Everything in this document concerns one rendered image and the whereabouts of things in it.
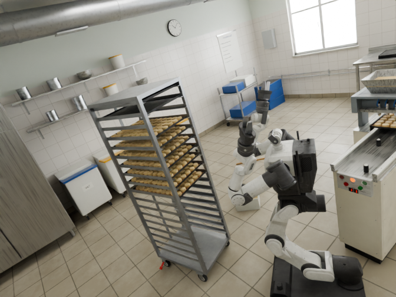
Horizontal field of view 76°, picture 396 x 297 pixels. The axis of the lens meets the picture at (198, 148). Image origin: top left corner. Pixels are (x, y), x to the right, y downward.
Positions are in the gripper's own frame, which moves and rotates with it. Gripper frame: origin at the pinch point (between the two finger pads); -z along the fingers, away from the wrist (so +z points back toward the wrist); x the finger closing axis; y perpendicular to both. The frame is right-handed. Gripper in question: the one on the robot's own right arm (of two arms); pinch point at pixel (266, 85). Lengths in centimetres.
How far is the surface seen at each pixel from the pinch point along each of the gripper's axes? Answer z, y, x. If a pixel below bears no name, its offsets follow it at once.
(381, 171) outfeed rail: 48, -68, -50
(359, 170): 53, -53, -57
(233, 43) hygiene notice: -94, 357, -320
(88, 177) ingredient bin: 161, 268, 44
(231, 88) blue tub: 9, 283, -257
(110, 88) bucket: 29, 323, -8
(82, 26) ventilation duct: -51, 264, 51
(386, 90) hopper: -7, -41, -108
